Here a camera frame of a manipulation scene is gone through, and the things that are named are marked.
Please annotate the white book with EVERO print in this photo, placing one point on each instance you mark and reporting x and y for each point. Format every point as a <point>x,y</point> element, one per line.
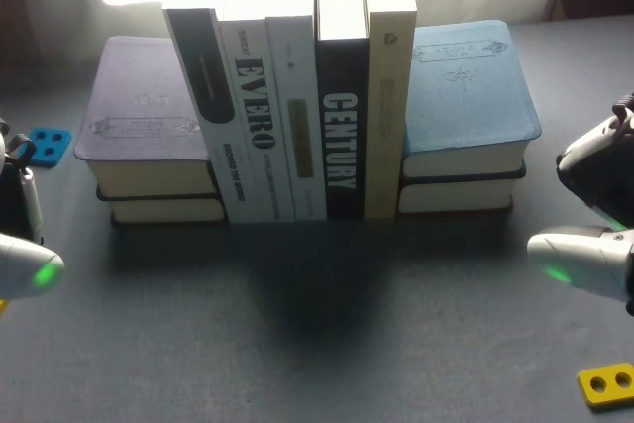
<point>255,96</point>

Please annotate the yellow block with holes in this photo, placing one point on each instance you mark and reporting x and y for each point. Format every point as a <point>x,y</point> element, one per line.
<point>606,386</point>

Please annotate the white book with gold label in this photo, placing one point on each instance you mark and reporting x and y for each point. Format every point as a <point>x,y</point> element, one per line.
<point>297,71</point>

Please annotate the cream book with ornament print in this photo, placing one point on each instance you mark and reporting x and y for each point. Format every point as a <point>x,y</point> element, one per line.
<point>389,121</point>

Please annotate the blue leather-bound book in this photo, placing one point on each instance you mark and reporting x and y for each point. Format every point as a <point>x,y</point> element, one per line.
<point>470,96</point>

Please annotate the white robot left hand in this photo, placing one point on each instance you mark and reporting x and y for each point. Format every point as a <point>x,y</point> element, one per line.
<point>27,269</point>

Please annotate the blue block with holes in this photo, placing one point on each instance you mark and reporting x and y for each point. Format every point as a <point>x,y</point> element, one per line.
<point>49,148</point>

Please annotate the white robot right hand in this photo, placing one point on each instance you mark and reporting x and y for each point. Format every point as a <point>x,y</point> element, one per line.
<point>589,254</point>

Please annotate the grey table cloth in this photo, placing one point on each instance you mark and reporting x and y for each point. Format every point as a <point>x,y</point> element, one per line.
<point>198,344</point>

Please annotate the black book with CENTURY print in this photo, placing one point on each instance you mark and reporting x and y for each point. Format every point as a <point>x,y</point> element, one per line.
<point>342,145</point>

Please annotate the dark-covered book with cream pages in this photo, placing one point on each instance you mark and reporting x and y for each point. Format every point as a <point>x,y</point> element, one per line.
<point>455,197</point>
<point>168,210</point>

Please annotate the white book with grey label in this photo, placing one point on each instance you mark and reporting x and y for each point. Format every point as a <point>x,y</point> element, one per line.
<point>198,71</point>

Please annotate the purple leather-bound book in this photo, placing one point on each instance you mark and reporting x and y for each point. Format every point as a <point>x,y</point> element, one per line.
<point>138,96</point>

